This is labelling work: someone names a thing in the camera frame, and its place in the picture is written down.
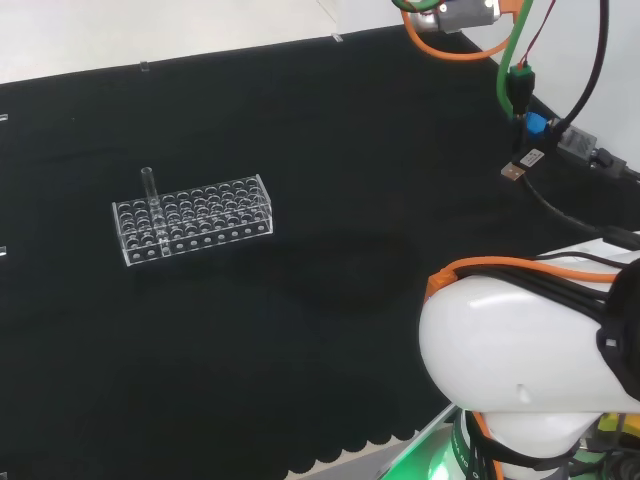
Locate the clear glass test tube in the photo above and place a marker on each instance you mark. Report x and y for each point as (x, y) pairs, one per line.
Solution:
(148, 186)

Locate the clear acrylic test tube rack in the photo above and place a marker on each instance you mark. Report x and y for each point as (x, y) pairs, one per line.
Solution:
(220, 220)

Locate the black bench cloth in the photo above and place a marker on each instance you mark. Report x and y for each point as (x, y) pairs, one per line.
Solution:
(300, 325)

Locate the small blue connector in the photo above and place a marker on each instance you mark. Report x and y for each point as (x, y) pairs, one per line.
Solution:
(536, 125)

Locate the grey adapter block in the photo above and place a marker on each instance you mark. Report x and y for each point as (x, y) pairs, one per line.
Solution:
(577, 144)

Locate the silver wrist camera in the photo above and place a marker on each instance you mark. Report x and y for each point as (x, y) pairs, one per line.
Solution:
(450, 19)

